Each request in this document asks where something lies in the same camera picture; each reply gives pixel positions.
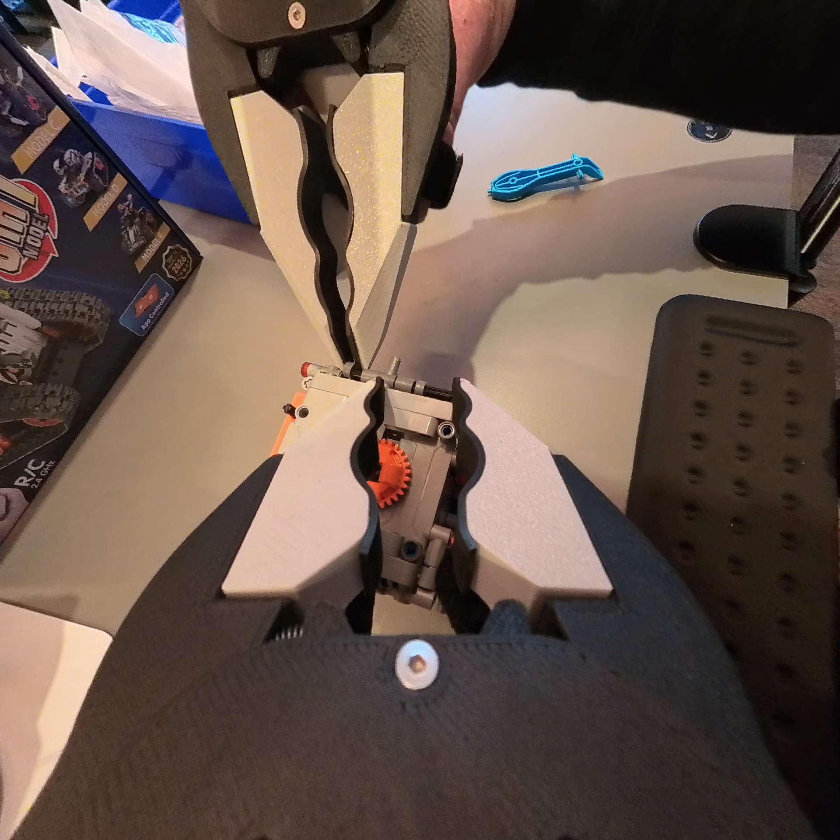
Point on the blue plastic bin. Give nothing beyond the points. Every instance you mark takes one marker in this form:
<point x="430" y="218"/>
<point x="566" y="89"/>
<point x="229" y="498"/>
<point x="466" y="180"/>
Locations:
<point x="171" y="151"/>

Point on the black desk grommet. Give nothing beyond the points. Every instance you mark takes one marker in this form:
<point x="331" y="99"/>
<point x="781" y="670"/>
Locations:
<point x="709" y="130"/>

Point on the black perforated armrest pad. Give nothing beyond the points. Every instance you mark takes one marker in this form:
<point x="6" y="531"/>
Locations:
<point x="748" y="525"/>

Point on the teal plastic object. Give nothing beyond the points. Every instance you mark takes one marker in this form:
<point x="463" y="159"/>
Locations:
<point x="545" y="177"/>

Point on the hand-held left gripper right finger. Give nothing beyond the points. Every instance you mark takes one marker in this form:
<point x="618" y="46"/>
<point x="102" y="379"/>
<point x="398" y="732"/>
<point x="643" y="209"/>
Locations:
<point x="532" y="525"/>

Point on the clear plastic bags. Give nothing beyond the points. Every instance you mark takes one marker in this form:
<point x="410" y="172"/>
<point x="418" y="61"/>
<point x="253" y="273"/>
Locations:
<point x="118" y="53"/>

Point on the black stand base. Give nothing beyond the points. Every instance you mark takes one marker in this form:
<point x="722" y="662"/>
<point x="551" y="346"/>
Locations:
<point x="755" y="236"/>

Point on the person's right hand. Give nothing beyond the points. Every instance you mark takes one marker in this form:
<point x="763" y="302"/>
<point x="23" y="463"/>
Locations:
<point x="479" y="33"/>

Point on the dark robot kit box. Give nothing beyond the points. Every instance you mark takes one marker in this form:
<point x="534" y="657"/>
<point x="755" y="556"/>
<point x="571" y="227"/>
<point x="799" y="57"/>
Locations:
<point x="79" y="289"/>

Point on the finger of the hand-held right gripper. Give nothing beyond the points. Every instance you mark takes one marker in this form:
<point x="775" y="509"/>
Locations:
<point x="374" y="197"/>
<point x="269" y="197"/>

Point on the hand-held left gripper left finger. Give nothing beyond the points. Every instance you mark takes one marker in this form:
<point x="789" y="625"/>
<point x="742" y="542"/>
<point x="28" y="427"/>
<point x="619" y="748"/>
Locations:
<point x="295" y="525"/>

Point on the grey orange toy brick assembly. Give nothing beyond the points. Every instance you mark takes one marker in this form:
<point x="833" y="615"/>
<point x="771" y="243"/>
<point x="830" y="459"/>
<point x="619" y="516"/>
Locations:
<point x="414" y="473"/>

